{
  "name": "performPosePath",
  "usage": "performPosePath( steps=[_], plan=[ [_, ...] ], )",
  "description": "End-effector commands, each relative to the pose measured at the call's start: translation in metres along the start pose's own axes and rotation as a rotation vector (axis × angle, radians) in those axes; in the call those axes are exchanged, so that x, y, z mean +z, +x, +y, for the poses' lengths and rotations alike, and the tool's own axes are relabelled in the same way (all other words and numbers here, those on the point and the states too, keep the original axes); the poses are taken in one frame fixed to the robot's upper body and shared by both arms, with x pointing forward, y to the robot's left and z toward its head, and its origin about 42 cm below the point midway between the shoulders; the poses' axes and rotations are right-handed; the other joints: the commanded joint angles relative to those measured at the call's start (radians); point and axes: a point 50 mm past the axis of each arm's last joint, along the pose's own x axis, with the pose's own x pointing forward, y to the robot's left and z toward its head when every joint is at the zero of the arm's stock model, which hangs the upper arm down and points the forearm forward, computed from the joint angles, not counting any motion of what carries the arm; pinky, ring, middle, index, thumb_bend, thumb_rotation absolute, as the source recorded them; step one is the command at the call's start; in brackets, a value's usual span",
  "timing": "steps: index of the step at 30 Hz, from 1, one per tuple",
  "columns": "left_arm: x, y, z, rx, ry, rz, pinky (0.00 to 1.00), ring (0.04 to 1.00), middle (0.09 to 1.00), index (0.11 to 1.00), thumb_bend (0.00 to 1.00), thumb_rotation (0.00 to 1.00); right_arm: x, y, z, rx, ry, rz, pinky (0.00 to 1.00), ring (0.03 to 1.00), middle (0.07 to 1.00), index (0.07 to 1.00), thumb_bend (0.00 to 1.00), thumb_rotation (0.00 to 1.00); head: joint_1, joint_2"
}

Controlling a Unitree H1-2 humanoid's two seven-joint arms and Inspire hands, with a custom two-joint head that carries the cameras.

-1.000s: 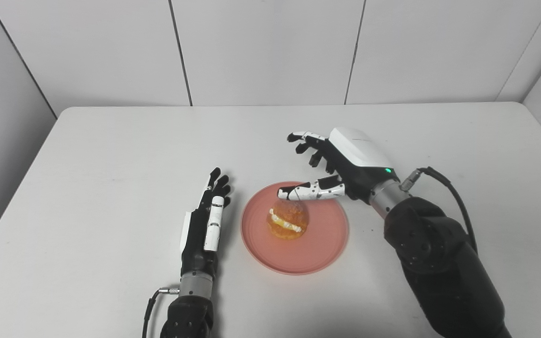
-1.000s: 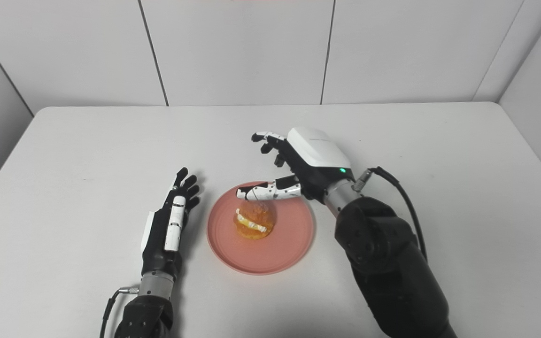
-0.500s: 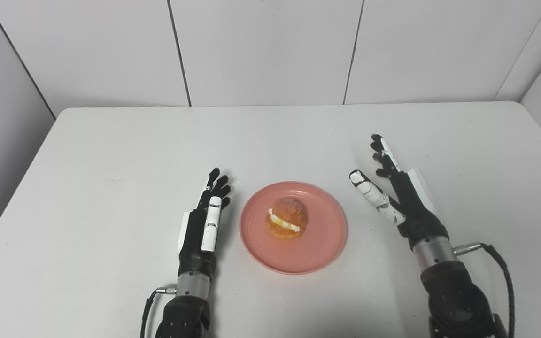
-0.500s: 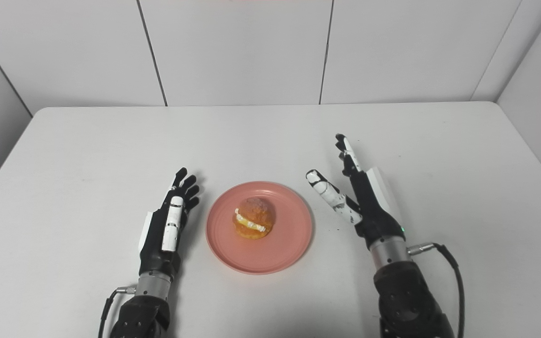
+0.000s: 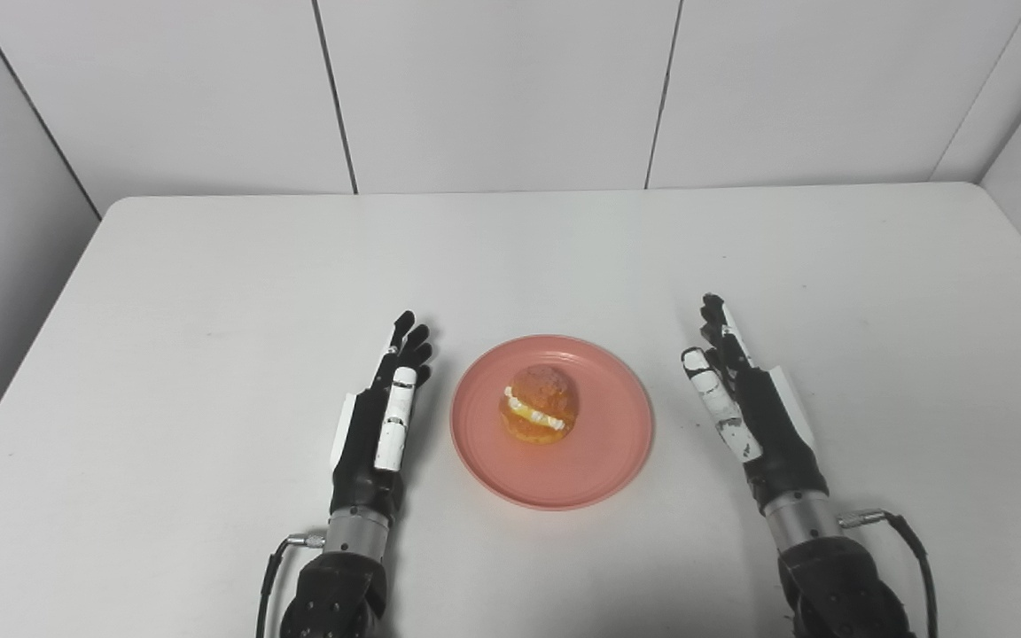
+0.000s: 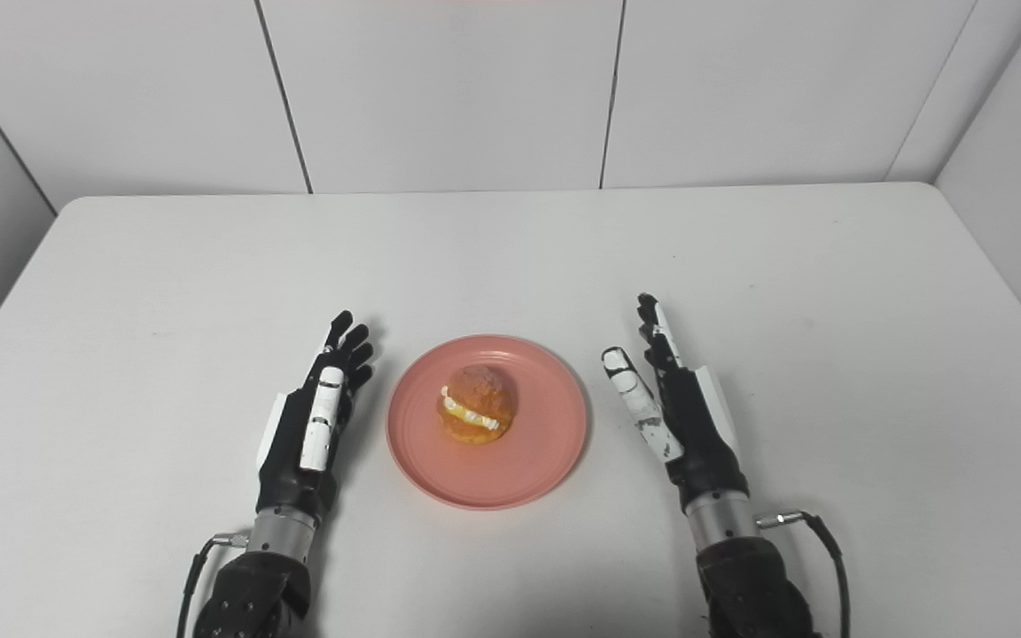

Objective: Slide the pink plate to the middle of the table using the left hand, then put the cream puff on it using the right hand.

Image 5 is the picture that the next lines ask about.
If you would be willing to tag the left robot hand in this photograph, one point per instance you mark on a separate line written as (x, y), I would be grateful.
(378, 425)

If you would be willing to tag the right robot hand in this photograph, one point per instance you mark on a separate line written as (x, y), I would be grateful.
(754, 416)

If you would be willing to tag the cream puff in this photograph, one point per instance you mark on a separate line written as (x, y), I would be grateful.
(539, 404)

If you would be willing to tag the pink plate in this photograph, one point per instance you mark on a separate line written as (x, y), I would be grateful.
(604, 461)

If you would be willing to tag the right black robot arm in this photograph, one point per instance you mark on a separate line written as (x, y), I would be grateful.
(834, 576)

